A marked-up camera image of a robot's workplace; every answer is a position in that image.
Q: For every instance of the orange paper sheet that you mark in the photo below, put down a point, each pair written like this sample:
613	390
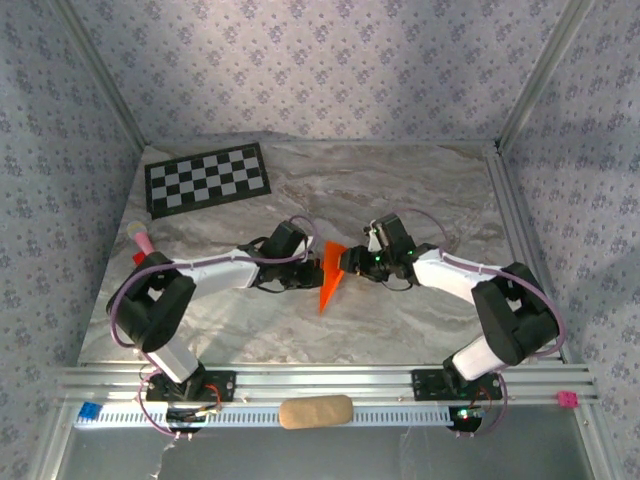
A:
331	280

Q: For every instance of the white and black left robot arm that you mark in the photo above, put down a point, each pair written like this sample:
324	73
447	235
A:
220	274

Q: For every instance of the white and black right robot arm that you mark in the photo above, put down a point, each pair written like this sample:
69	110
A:
445	275

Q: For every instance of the black and white checkerboard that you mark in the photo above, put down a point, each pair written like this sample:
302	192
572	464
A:
207	180

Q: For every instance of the tan cork oval pad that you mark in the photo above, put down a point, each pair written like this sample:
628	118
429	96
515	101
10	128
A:
316	412

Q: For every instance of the red block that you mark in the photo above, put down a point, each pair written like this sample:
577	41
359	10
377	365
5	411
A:
140	257

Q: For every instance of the black right controller board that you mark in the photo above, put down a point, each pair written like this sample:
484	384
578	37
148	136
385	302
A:
465	417

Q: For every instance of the black controller board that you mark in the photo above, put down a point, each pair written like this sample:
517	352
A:
185	415
465	417

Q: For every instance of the black left controller board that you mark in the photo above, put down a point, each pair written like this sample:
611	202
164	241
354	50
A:
185	415

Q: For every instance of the pink clip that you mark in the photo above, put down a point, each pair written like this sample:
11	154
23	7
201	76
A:
568	399

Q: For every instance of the blue block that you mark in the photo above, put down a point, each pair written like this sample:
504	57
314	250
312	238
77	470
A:
90	410

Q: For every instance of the long aluminium mounting rail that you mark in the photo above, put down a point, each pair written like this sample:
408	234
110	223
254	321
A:
325	380

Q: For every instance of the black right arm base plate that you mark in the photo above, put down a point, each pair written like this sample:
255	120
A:
430	385

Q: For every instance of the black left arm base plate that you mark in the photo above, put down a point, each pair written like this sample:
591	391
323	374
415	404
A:
220	387

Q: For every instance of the aluminium side rail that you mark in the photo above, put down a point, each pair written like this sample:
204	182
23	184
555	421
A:
510	210

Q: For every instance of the aluminium frame post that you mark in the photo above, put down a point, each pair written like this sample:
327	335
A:
542	75
102	75

